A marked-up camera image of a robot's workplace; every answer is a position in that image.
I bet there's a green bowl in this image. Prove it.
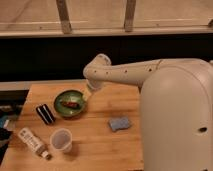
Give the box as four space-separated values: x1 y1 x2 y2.
54 90 86 118

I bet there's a red brown food piece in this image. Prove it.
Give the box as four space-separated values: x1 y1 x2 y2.
61 101 79 109

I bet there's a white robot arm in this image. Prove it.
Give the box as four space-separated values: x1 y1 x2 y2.
83 54 213 171

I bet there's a clear plastic cup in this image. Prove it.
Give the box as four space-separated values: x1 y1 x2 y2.
50 128 72 153

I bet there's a blue sponge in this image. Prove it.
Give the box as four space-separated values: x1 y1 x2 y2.
109 117 131 132

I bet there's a white bottle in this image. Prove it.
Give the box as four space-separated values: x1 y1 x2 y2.
18 127 51 160

